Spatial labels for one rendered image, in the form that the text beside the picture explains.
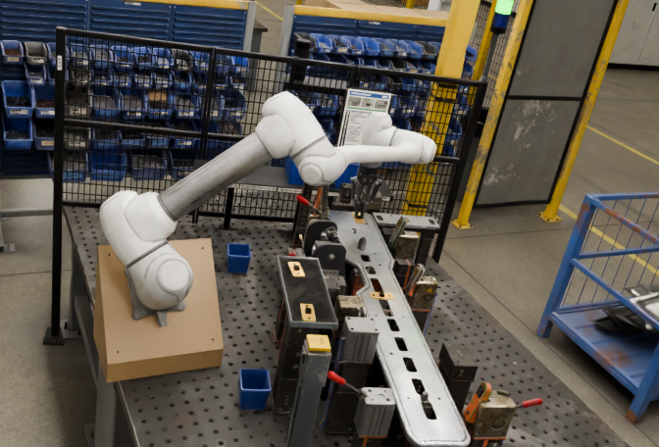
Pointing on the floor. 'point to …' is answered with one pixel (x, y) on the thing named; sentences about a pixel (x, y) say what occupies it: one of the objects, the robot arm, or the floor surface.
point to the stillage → (611, 311)
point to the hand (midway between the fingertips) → (360, 209)
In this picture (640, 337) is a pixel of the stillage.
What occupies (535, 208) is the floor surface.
